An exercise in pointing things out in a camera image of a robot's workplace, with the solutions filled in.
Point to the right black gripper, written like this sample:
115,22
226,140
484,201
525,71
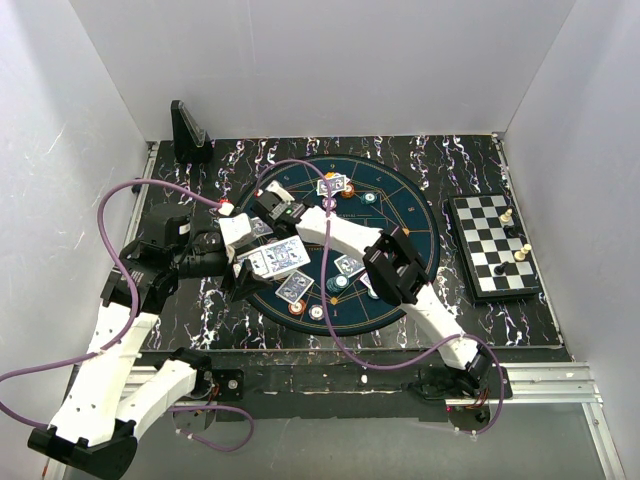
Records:
289,203

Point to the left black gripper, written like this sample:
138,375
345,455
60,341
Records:
247,281

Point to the black white chessboard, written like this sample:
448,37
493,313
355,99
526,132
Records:
481,240

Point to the aluminium frame rail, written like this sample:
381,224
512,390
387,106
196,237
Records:
289,386

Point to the blue card being drawn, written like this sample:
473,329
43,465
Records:
285,255

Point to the round blue poker mat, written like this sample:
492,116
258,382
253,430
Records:
398,201

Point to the black card shoe stand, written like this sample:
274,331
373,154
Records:
192,144

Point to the red yellow chips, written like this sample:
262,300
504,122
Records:
349,191

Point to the blue white chips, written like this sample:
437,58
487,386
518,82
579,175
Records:
331,203

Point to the black chess piece upper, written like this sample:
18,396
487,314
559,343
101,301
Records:
513,232

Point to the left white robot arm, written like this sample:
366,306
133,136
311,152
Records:
97,429

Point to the red yellow chip stack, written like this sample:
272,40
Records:
297,308

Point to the blue white chip stack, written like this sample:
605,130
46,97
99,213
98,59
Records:
316,313

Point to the dealt blue playing card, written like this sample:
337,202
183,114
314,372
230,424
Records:
259,227

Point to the white chess piece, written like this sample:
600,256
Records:
523,252
506,217

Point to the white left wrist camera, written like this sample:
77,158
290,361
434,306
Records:
236,232

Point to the green poker chip stack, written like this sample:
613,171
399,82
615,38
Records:
337,284

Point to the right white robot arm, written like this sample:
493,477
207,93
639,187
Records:
398,273

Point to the black chess pawn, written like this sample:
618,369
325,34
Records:
500,269

